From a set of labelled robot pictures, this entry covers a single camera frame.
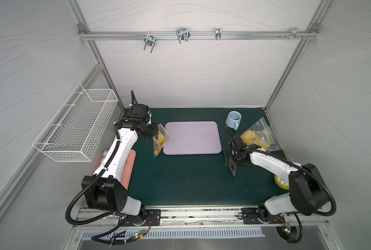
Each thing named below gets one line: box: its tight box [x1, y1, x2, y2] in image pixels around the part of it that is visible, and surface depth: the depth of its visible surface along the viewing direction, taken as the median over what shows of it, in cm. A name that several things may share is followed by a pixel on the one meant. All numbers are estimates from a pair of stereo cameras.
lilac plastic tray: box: [163, 121, 222, 155], surface depth 103 cm
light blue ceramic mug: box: [225, 110, 242, 131], surface depth 110 cm
